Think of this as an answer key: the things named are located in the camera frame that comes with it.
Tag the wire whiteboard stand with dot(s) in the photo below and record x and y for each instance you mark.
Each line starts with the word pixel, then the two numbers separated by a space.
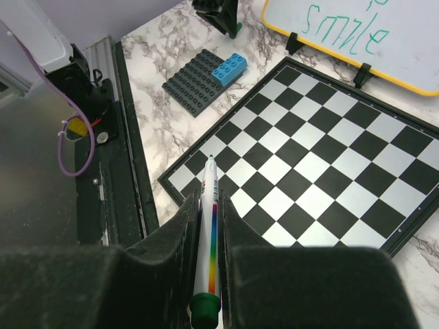
pixel 327 64

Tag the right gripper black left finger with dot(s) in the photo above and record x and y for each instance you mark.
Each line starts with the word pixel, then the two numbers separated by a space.
pixel 148 285

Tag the black white chessboard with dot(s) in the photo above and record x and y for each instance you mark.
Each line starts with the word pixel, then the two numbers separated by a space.
pixel 309 161

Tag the blue lego brick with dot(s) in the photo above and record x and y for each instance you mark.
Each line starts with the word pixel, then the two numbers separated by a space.
pixel 230 69

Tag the yellow framed whiteboard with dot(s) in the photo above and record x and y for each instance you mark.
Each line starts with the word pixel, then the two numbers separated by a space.
pixel 398 39

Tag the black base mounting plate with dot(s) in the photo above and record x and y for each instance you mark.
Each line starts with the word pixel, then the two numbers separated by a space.
pixel 115 204

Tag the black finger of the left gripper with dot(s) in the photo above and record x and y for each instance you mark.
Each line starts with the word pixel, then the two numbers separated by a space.
pixel 221 14

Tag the green marker cap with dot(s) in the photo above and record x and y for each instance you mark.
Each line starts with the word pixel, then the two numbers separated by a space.
pixel 238 29

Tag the dark grey lego baseplate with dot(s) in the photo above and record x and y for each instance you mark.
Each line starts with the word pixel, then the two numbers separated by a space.
pixel 194 86

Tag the white whiteboard marker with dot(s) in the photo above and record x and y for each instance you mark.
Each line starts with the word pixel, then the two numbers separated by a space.
pixel 205 303

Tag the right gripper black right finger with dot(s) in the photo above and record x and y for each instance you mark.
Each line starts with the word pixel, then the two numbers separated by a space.
pixel 305 287

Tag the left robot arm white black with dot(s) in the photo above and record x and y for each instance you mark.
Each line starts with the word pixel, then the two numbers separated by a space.
pixel 59 61

